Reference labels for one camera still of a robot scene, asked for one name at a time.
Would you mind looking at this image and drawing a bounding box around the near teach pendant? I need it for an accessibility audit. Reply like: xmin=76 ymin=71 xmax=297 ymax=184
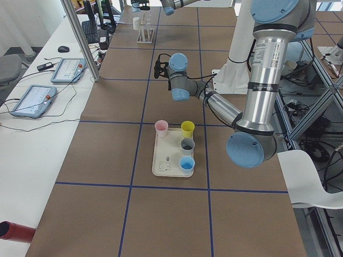
xmin=10 ymin=85 xmax=57 ymax=118

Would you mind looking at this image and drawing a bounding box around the black keyboard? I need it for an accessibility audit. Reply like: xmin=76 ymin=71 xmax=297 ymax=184
xmin=81 ymin=20 xmax=99 ymax=44

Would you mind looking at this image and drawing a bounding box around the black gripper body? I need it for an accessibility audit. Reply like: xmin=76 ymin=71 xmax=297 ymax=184
xmin=165 ymin=62 xmax=172 ymax=90
xmin=131 ymin=0 xmax=149 ymax=8

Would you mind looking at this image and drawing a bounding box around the white ikea cup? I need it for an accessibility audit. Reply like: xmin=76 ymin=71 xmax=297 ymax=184
xmin=132 ymin=17 xmax=141 ymax=31

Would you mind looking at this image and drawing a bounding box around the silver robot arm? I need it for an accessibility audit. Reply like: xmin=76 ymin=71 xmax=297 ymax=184
xmin=131 ymin=0 xmax=198 ymax=16
xmin=165 ymin=1 xmax=316 ymax=168

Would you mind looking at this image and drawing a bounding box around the far teach pendant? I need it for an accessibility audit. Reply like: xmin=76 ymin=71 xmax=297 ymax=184
xmin=50 ymin=58 xmax=87 ymax=84

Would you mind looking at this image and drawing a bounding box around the pink plastic cup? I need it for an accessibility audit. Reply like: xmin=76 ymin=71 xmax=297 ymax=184
xmin=154 ymin=120 xmax=168 ymax=137

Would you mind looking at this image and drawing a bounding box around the black computer mouse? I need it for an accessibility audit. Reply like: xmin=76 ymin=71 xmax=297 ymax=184
xmin=57 ymin=46 xmax=70 ymax=53

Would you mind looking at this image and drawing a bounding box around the light blue plastic cup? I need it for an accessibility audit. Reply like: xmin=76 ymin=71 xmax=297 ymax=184
xmin=179 ymin=156 xmax=195 ymax=173

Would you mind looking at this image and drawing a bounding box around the aluminium frame post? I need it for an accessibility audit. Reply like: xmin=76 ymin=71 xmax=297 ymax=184
xmin=60 ymin=0 xmax=100 ymax=82

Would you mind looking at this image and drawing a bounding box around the white wire cup rack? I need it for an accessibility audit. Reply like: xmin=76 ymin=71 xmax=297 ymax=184
xmin=137 ymin=14 xmax=154 ymax=44

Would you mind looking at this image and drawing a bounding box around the grey plastic cup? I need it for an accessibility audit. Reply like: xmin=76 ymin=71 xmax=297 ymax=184
xmin=180 ymin=138 xmax=195 ymax=156

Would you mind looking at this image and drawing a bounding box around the teach pendant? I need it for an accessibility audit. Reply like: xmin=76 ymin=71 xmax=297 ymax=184
xmin=50 ymin=58 xmax=87 ymax=84
xmin=10 ymin=85 xmax=57 ymax=118

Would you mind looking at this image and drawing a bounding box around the white chair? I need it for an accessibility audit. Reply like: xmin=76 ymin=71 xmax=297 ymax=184
xmin=277 ymin=150 xmax=342 ymax=209

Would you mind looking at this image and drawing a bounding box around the cream rabbit tray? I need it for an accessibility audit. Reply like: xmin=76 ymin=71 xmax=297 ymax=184
xmin=152 ymin=128 xmax=194 ymax=178

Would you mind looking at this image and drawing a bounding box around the red cylinder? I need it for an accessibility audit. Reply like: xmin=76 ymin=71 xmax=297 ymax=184
xmin=1 ymin=221 xmax=36 ymax=244

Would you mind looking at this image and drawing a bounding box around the yellow plastic cup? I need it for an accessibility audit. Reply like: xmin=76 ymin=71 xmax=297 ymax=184
xmin=181 ymin=120 xmax=195 ymax=138

